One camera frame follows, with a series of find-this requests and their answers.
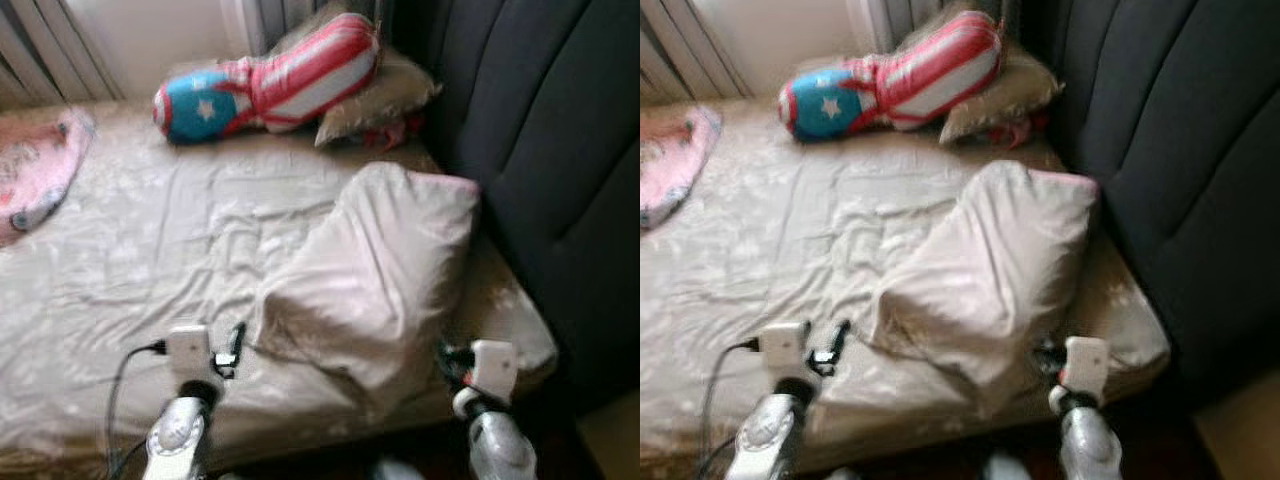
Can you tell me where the pink cartoon blanket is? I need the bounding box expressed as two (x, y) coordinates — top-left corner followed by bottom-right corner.
(640, 105), (723, 231)
(0, 105), (96, 246)

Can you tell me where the Captain America shield pillow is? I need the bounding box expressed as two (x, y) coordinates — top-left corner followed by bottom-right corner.
(152, 12), (383, 144)
(778, 10), (1004, 141)

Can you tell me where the large beige floral pillow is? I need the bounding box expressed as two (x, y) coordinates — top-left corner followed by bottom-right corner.
(250, 160), (483, 411)
(868, 160), (1101, 411)

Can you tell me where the bed with beige floral sheet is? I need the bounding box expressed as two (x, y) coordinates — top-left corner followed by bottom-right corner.
(640, 95), (1171, 471)
(0, 95), (561, 476)

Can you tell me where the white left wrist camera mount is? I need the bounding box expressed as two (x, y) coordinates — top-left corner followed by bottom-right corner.
(165, 322), (214, 383)
(757, 322), (809, 386)

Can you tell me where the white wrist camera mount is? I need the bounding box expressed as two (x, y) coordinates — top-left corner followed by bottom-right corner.
(470, 340), (518, 401)
(757, 322), (809, 386)
(1063, 337), (1111, 399)
(165, 322), (214, 383)

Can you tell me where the black padded headboard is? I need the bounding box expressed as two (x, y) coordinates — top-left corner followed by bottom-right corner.
(385, 0), (641, 416)
(1000, 0), (1280, 401)

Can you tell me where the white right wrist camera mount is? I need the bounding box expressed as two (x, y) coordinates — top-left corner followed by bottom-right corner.
(1063, 337), (1111, 399)
(470, 340), (518, 401)

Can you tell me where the small beige floral pillow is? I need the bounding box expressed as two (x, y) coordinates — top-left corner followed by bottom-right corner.
(265, 0), (443, 151)
(895, 0), (1064, 149)

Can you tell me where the grey curtain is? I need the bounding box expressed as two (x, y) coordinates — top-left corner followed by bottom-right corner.
(850, 0), (936, 56)
(225, 0), (306, 56)
(640, 0), (736, 101)
(0, 0), (121, 106)

